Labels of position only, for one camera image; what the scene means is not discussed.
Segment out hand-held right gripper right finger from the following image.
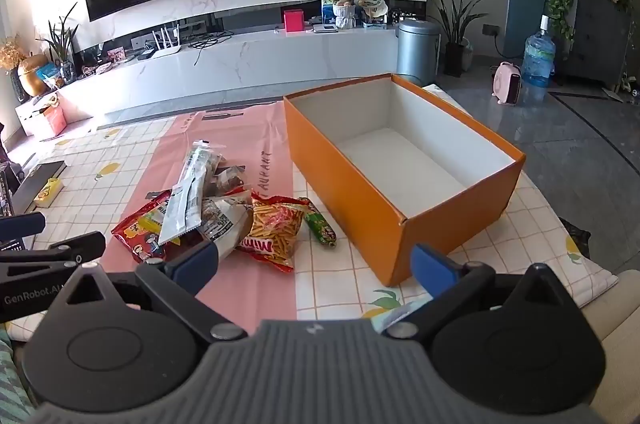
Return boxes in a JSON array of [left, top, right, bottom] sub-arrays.
[[381, 244, 583, 345]]

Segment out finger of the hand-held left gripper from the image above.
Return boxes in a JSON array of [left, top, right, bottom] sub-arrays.
[[0, 212, 46, 249], [0, 231, 107, 279]]

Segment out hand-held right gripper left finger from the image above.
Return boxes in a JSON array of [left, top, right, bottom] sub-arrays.
[[47, 240, 248, 344]]

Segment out grey printed snack packet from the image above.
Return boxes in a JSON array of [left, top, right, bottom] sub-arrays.
[[200, 196, 256, 261]]

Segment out silver snack packet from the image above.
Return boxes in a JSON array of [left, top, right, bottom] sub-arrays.
[[159, 184, 203, 245]]

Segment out orange stick snack packet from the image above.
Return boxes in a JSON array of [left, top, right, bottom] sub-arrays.
[[235, 191, 311, 273]]

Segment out dark red small snack packet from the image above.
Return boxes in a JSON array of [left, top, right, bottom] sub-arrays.
[[205, 164, 248, 199]]

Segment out clear packet of white balls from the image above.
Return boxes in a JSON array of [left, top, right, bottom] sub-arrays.
[[175, 140, 223, 199]]

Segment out orange cardboard box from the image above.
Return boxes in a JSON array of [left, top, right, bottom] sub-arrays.
[[283, 72, 527, 287]]

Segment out green sausage packet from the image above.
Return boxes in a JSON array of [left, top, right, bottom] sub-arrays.
[[299, 197, 337, 249]]

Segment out yellow small box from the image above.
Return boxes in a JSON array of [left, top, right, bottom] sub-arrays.
[[34, 178, 63, 208]]

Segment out black flat box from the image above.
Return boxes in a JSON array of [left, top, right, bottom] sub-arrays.
[[10, 160, 67, 215]]

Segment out teal patterned cloth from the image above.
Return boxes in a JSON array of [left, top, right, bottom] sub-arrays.
[[0, 329, 36, 424]]

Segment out pink table mat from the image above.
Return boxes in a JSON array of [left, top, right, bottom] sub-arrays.
[[112, 101, 301, 335]]

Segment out pink cardboard box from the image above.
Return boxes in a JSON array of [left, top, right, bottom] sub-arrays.
[[30, 104, 68, 139]]

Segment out black bag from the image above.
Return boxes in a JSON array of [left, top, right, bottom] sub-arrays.
[[557, 216, 593, 262]]

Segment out gold round vase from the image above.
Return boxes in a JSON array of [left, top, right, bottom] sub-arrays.
[[17, 54, 51, 97]]

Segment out blue packet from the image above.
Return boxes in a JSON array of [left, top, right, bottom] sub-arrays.
[[36, 64, 66, 90]]

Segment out dried yellow flowers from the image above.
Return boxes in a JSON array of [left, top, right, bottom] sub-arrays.
[[0, 34, 28, 72]]

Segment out green plant in glass vase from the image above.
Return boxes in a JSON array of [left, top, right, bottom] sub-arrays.
[[35, 2, 79, 84]]

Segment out pink space heater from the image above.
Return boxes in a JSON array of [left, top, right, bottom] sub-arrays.
[[492, 61, 522, 106]]

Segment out potted long-leaf plant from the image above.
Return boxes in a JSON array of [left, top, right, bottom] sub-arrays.
[[415, 0, 501, 78]]

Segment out white router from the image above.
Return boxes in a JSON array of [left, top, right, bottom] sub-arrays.
[[150, 28, 183, 59]]

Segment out silver trash bin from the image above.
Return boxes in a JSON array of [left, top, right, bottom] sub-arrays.
[[396, 18, 441, 87]]

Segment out white marble television console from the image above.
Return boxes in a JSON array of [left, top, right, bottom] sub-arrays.
[[55, 24, 443, 119]]

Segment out blue water bottle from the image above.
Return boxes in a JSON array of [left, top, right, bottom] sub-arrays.
[[520, 14, 557, 104]]

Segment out white woven basket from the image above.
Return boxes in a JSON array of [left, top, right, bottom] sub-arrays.
[[334, 4, 357, 29]]

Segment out grey cabinet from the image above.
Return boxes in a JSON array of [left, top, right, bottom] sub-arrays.
[[560, 0, 633, 89]]

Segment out green picture board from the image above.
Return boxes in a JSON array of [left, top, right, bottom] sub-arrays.
[[321, 0, 346, 22]]

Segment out black cables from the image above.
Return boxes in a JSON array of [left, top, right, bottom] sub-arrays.
[[187, 30, 236, 52]]

